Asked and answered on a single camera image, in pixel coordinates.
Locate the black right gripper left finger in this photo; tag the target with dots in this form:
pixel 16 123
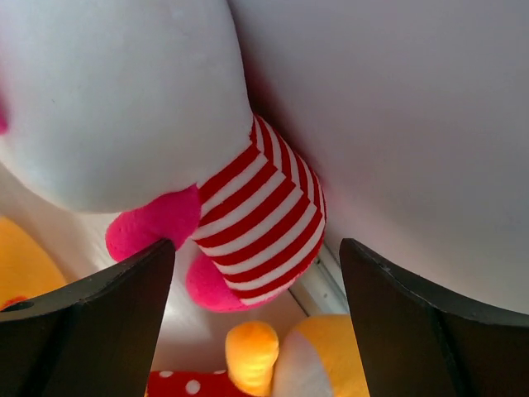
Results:
pixel 94 337

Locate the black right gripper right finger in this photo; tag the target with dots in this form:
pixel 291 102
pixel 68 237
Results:
pixel 417 338

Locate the yellow plush front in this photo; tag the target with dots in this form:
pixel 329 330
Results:
pixel 318 357

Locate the yellow plush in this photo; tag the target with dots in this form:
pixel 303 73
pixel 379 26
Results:
pixel 27 271
pixel 318 357

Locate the yellow plush middle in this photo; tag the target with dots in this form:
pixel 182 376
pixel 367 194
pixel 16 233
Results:
pixel 27 271

